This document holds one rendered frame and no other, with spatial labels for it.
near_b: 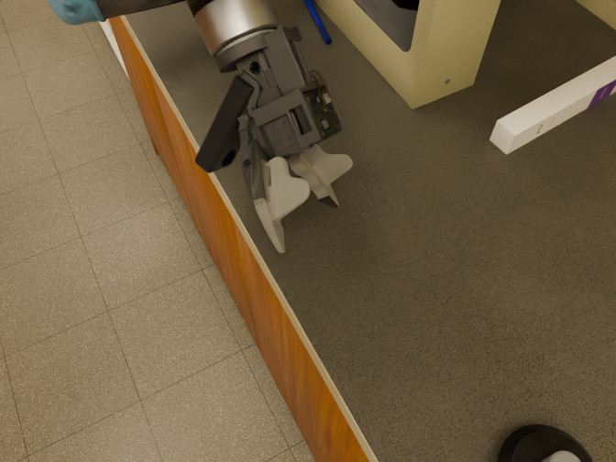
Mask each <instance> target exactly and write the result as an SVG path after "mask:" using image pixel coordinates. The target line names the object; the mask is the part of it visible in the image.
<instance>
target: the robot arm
mask: <svg viewBox="0 0 616 462"><path fill-rule="evenodd" d="M47 1H48V3H49V5H50V7H51V8H52V10H53V11H54V13H55V14H56V15H57V16H58V17H59V19H61V20H62V21H63V22H65V23H67V24H69V25H73V26H76V25H81V24H86V23H91V22H96V21H101V22H105V21H106V20H107V19H108V18H112V17H119V16H122V15H126V14H130V13H134V12H137V11H141V10H145V9H149V8H152V7H156V6H163V5H166V4H170V3H173V2H177V1H180V0H47ZM186 2H187V4H188V6H189V8H190V9H191V12H192V15H193V17H194V20H195V22H196V25H197V27H198V28H199V30H200V33H201V35H202V37H203V40H204V43H205V45H206V47H207V48H208V51H209V53H210V55H211V56H213V57H215V62H216V64H217V66H218V69H219V71H220V72H221V73H226V72H233V71H236V70H239V73H240V75H236V76H235V77H234V79H233V81H232V82H231V84H230V86H229V88H228V90H227V93H226V95H225V98H224V100H223V102H222V103H221V105H220V107H219V109H218V111H217V113H216V115H215V118H214V121H213V123H212V124H211V126H210V128H209V130H208V132H207V134H206V136H205V138H204V141H203V144H202V145H201V147H200V149H199V151H198V153H197V155H196V157H195V163H196V164H197V165H198V166H199V167H201V168H202V169H203V170H204V171H206V172H207V173H211V172H214V171H218V170H221V169H223V168H225V167H227V166H230V165H231V164H232V163H233V161H234V159H235V157H236V155H237V153H238V151H239V149H240V163H241V168H242V172H243V175H244V178H245V182H246V185H247V190H248V193H249V196H250V199H251V200H252V201H253V203H254V205H255V208H256V211H257V214H258V217H259V219H260V221H261V223H262V224H263V226H264V228H265V230H266V233H267V235H268V237H269V239H270V240H271V242H272V243H273V245H274V247H275V248H276V249H277V250H278V251H279V252H280V253H285V252H287V250H286V241H285V232H284V231H283V227H282V224H281V219H282V218H283V217H284V216H285V215H287V214H288V213H290V212H291V211H293V210H294V209H295V208H297V207H298V206H299V205H301V204H302V203H304V202H305V201H306V200H307V199H308V197H309V195H310V191H311V190H312V191H313V192H314V193H315V195H316V196H317V198H318V201H319V202H321V203H323V204H327V205H329V206H331V207H333V208H337V207H339V203H338V201H337V199H336V195H335V193H334V191H333V188H332V186H331V184H330V183H331V182H333V181H334V180H336V179H337V178H339V177H340V176H341V175H343V174H344V173H345V172H347V171H348V170H350V169H351V167H352V165H353V161H352V159H351V158H350V157H349V156H348V155H346V154H326V153H324V152H323V151H322V150H321V148H320V147H319V146H318V145H316V144H317V143H319V142H322V141H324V140H327V139H329V138H330V137H331V136H333V135H335V134H337V133H339V132H341V130H342V129H343V128H345V126H344V123H343V121H342V118H341V116H340V114H339V112H338V110H337V107H336V103H335V101H334V98H333V96H332V94H331V92H330V89H329V87H328V85H327V82H325V80H324V78H323V77H322V75H321V74H320V72H319V71H318V70H311V71H308V69H307V67H306V64H305V62H304V60H303V56H302V54H301V52H300V49H299V47H298V45H297V42H298V41H300V40H302V37H301V34H300V32H299V29H298V28H297V27H291V28H290V29H288V28H287V27H279V28H278V26H279V24H278V22H277V19H276V17H275V15H274V13H273V11H272V8H271V6H270V2H269V0H186ZM312 71H315V72H317V73H318V75H319V76H320V78H321V79H322V81H323V82H320V81H319V79H318V80H317V79H316V77H315V76H314V75H310V72H312ZM311 76H313V77H314V78H315V80H314V81H313V80H312V78H311ZM287 160H289V163H290V166H291V169H292V170H293V171H294V172H295V173H296V175H299V176H301V177H302V178H294V177H292V176H291V175H290V173H289V167H288V163H287Z"/></svg>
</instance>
